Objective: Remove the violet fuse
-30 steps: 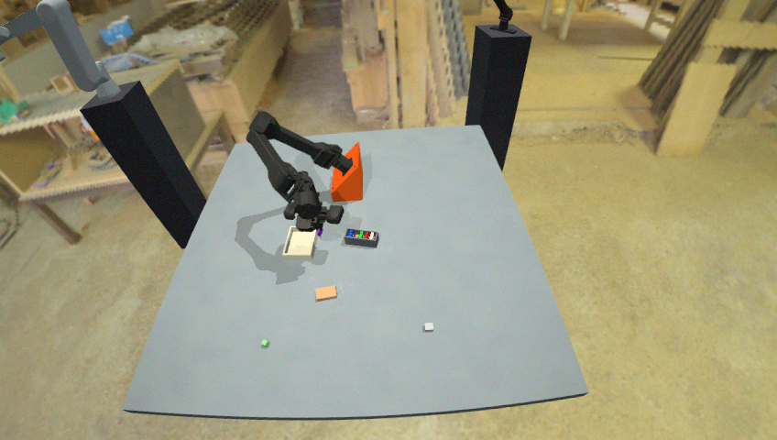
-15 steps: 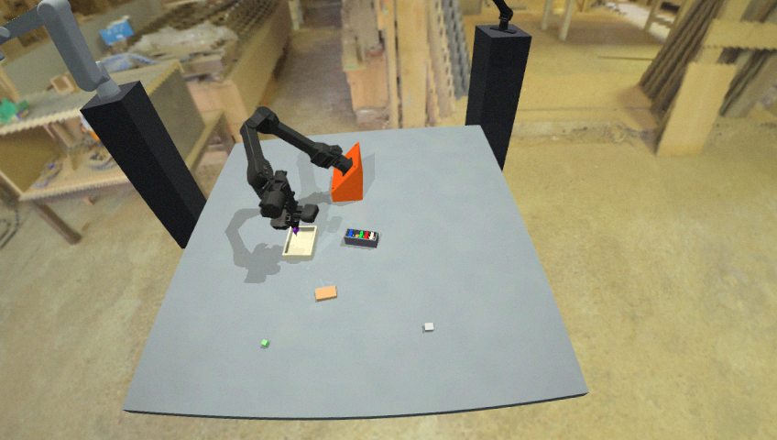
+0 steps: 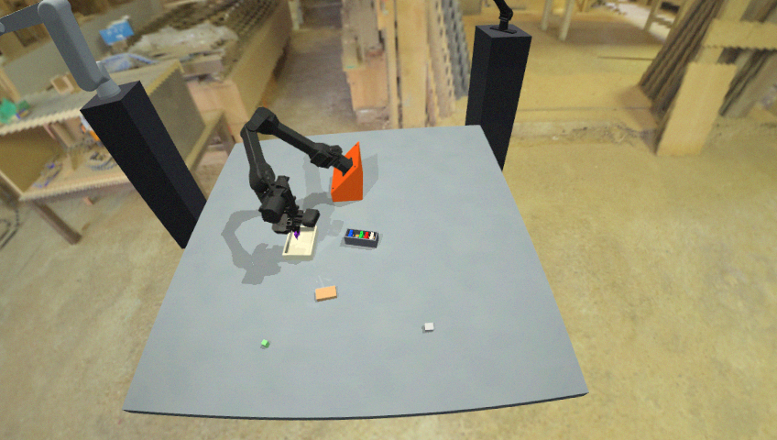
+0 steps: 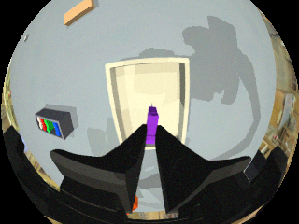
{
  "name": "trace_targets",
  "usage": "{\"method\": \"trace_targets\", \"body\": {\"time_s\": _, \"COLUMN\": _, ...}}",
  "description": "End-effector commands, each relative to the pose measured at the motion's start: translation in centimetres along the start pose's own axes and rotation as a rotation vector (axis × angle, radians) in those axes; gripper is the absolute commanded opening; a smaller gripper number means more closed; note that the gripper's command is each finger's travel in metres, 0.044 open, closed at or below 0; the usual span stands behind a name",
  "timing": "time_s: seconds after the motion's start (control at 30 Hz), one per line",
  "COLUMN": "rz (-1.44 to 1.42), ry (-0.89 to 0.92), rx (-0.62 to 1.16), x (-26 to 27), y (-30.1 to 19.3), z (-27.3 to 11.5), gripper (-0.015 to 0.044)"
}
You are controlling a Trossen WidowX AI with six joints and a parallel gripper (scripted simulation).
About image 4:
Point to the cream shallow tray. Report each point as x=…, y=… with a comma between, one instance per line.
x=134, y=85

